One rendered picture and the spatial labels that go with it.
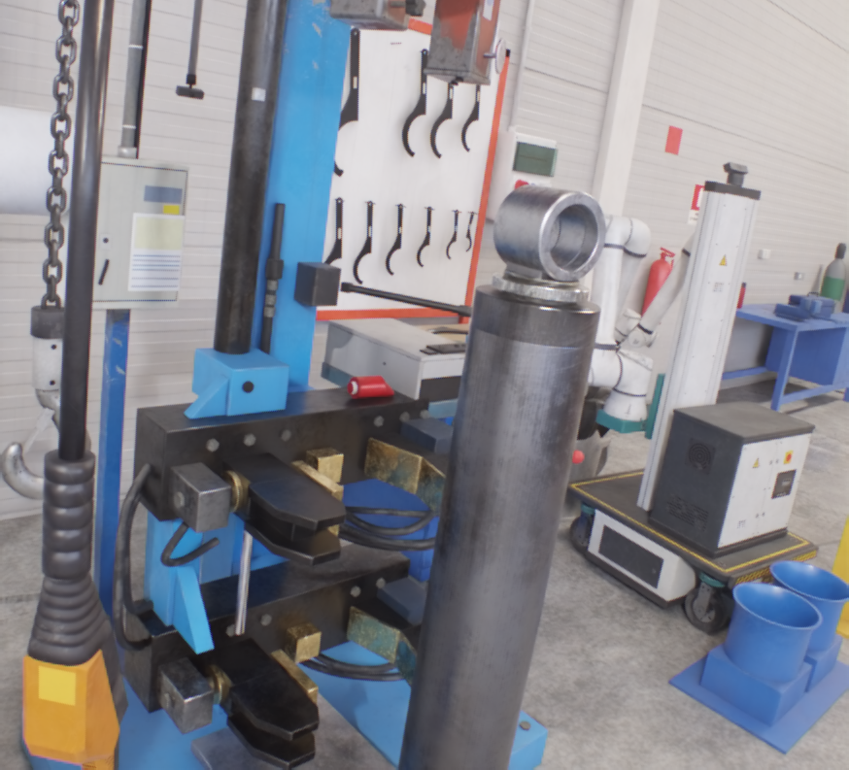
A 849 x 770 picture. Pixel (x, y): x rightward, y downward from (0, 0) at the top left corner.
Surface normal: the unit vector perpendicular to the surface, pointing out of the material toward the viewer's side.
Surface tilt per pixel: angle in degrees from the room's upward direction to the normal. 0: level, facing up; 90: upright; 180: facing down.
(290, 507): 0
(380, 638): 90
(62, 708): 90
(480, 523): 90
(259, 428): 90
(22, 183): 109
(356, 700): 0
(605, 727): 0
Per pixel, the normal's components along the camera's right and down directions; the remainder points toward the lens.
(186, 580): 0.59, -0.44
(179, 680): 0.14, -0.97
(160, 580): -0.74, 0.03
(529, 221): -0.77, -0.24
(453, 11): -0.47, 0.11
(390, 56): 0.65, 0.24
